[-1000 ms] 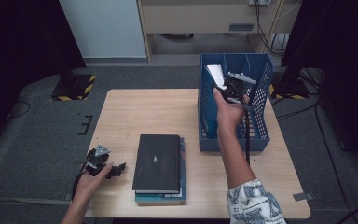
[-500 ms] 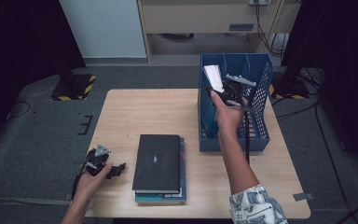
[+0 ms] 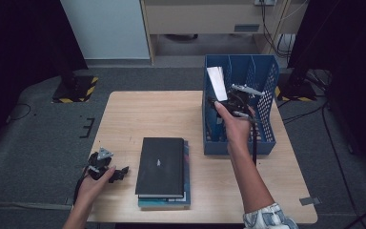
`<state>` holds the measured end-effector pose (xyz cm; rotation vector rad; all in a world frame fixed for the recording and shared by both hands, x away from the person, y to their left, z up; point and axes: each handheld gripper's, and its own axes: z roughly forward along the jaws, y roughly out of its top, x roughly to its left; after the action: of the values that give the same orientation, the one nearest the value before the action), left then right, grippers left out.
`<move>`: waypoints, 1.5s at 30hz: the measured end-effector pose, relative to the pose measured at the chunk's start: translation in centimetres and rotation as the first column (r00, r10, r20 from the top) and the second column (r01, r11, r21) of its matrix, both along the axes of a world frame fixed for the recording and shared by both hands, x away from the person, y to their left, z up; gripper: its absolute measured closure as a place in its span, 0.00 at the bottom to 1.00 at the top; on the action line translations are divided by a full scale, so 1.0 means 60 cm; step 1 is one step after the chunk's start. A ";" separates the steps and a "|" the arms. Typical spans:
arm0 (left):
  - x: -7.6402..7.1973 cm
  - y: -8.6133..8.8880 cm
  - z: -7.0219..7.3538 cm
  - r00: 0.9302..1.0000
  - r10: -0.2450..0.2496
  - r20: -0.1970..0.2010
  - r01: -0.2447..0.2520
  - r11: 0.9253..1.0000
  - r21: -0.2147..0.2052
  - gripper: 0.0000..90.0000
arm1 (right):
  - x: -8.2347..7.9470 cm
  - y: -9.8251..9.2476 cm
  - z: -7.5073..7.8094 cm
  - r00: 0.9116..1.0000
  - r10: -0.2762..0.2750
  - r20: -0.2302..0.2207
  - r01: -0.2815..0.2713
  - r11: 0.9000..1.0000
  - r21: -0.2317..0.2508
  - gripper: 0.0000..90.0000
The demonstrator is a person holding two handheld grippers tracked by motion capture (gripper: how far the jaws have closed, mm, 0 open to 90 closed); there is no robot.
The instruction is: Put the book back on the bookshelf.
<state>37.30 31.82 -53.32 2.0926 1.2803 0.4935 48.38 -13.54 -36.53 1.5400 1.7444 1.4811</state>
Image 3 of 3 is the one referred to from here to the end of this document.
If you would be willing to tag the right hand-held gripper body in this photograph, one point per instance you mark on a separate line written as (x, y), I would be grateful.
(239, 101)

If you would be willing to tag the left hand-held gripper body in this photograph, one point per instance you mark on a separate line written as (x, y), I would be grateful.
(100, 165)

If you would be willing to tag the bright blue book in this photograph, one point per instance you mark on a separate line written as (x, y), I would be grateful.
(217, 82)

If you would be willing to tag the black book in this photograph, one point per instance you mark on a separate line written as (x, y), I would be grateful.
(162, 165)

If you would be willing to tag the blue plastic file rack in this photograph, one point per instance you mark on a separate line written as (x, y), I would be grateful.
(213, 148)

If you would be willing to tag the dark blue illustrated book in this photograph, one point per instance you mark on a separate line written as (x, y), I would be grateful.
(163, 203)

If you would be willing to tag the person's left hand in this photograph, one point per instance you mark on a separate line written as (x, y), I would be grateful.
(92, 191)

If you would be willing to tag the person's right hand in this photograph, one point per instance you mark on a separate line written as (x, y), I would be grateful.
(238, 130)

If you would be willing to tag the black floor tape mark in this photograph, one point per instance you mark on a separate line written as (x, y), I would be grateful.
(87, 127)

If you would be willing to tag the grey tape strip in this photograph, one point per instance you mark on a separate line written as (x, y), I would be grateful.
(71, 200)
(309, 201)

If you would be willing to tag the grey desk label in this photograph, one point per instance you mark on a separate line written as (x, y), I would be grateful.
(247, 27)

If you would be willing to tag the beige wooden desk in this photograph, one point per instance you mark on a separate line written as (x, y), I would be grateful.
(203, 17)

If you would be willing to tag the dark curtain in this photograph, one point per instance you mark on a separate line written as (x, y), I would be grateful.
(346, 63)

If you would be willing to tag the white patterned sleeve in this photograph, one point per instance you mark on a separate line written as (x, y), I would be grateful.
(267, 219)

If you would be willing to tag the white cabinet panel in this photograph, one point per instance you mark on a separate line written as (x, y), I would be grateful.
(108, 28)

